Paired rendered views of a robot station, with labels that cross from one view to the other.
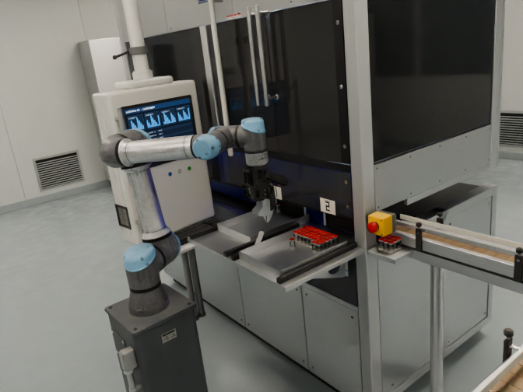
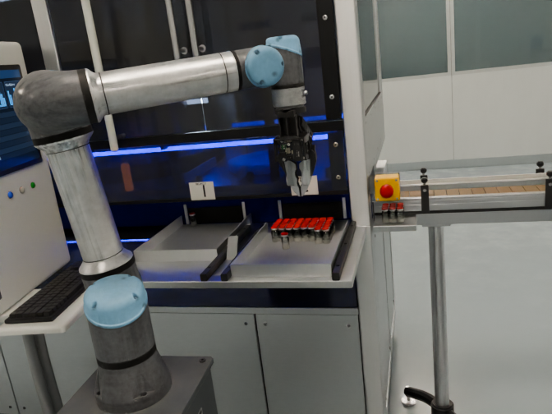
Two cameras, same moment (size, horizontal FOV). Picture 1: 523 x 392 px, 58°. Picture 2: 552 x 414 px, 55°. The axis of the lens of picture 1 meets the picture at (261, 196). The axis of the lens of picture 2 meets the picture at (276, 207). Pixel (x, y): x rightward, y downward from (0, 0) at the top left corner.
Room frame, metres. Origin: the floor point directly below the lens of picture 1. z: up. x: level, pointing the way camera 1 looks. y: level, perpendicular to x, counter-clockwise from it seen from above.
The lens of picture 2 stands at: (0.62, 0.80, 1.40)
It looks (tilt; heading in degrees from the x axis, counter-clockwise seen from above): 15 degrees down; 321
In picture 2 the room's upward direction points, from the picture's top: 7 degrees counter-clockwise
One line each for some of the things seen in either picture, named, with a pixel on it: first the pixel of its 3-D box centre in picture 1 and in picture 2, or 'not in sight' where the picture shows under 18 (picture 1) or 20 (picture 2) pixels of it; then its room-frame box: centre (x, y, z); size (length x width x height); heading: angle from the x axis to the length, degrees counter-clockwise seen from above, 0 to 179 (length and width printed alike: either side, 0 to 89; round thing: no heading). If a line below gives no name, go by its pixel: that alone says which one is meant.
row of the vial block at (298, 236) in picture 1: (309, 241); (301, 233); (1.74, -0.17, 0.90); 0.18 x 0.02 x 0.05; 35
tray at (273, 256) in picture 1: (293, 250); (294, 246); (1.69, -0.10, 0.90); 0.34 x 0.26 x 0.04; 125
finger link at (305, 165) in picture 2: (265, 211); (304, 178); (1.52, -0.01, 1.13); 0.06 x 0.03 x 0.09; 126
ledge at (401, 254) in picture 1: (392, 250); (395, 221); (1.64, -0.48, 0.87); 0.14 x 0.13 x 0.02; 126
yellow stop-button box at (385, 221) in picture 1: (381, 223); (387, 186); (1.62, -0.43, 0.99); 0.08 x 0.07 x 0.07; 126
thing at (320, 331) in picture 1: (295, 244); (161, 288); (2.78, -0.18, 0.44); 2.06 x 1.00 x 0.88; 36
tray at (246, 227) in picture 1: (263, 222); (197, 236); (2.03, 0.01, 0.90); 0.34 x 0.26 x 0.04; 126
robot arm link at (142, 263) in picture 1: (142, 264); (118, 315); (1.58, 0.46, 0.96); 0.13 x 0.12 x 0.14; 158
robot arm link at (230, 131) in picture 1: (224, 138); not in sight; (1.55, 0.10, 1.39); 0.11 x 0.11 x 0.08; 68
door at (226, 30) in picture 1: (241, 85); (122, 43); (2.25, 0.04, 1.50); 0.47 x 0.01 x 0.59; 36
